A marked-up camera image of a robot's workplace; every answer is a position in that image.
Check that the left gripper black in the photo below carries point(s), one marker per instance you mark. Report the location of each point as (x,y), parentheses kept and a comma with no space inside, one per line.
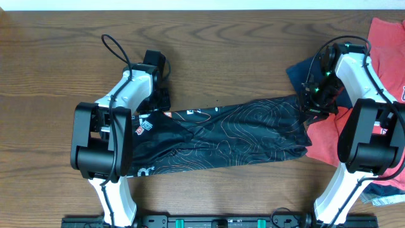
(161,103)

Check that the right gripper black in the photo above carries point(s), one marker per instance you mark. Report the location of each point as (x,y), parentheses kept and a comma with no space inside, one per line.
(309,109)

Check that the black orange-patterned jersey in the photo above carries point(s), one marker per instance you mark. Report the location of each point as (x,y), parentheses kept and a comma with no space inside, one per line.
(260,131)

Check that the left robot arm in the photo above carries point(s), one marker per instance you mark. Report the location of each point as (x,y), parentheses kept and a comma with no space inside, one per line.
(102,139)

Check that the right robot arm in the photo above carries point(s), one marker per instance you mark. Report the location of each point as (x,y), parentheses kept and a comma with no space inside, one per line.
(371,144)

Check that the red t-shirt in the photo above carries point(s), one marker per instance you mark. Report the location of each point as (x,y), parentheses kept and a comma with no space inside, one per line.
(387,62)

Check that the grey white garment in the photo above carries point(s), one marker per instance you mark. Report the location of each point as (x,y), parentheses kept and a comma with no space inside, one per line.
(379,195)

